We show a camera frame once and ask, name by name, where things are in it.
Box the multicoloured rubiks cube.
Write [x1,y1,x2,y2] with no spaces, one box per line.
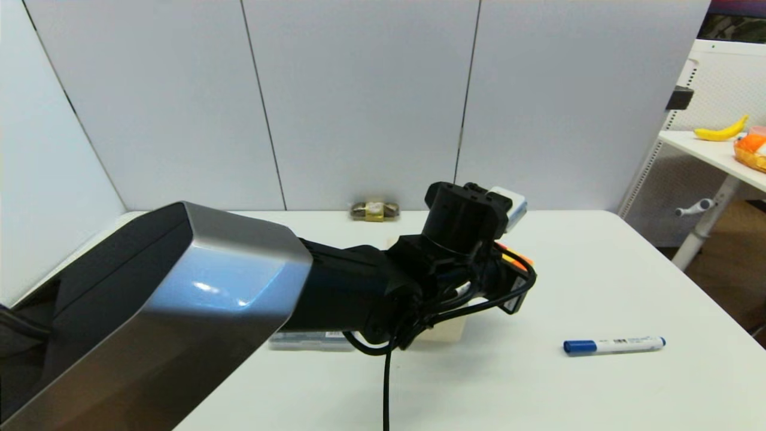
[494,241,534,271]

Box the gold foil wrapped object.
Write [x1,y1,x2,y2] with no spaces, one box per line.
[350,201,400,223]

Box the white side table leg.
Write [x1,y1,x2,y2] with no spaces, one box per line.
[670,176,740,273]

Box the grey crank handle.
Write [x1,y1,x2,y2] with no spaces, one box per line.
[673,200,714,218]

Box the white side table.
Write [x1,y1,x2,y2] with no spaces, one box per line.
[657,131,766,196]

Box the white pegboard panel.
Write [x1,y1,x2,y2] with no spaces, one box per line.
[616,40,766,247]

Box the cream rectangular box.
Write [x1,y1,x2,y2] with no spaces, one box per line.
[384,236,469,344]

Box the grey plastic case with barcode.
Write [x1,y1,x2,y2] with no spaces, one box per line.
[268,330,355,351]

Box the yellow banana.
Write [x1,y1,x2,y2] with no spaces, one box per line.
[693,115,749,143]

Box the white marker with blue cap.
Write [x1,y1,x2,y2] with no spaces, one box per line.
[563,336,667,356]

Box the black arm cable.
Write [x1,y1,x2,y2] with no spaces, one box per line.
[342,239,537,431]

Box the black clamp on partition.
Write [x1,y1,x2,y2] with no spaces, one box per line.
[664,87,694,113]

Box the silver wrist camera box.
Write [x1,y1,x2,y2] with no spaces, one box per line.
[487,186,528,234]

